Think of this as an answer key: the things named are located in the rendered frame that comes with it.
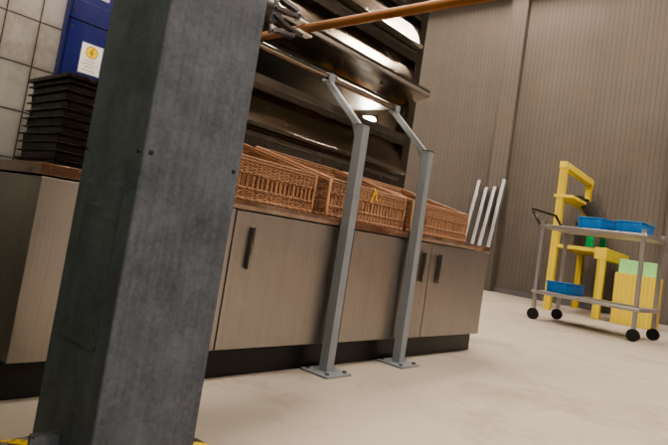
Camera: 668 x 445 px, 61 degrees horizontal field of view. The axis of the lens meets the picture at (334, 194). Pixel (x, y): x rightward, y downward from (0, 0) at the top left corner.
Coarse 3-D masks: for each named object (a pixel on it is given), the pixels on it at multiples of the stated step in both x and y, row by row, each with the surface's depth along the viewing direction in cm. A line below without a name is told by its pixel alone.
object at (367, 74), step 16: (288, 48) 268; (304, 48) 268; (320, 48) 269; (336, 48) 269; (320, 64) 285; (336, 64) 286; (352, 64) 286; (368, 64) 286; (352, 80) 306; (368, 80) 307; (384, 80) 307; (400, 80) 307; (384, 96) 329; (400, 96) 329; (416, 96) 330
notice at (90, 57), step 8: (88, 48) 191; (96, 48) 193; (80, 56) 189; (88, 56) 192; (96, 56) 194; (80, 64) 190; (88, 64) 192; (96, 64) 194; (80, 72) 190; (88, 72) 192; (96, 72) 194
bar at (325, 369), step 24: (264, 48) 205; (312, 72) 225; (336, 96) 228; (360, 144) 214; (360, 168) 215; (336, 264) 213; (408, 264) 249; (336, 288) 211; (408, 288) 247; (336, 312) 210; (408, 312) 246; (336, 336) 211; (384, 360) 246
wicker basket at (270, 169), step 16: (256, 160) 191; (272, 160) 231; (240, 176) 186; (256, 176) 236; (272, 176) 197; (288, 176) 203; (304, 176) 210; (240, 192) 186; (256, 192) 192; (272, 192) 228; (288, 192) 204; (304, 192) 211; (288, 208) 204; (304, 208) 212
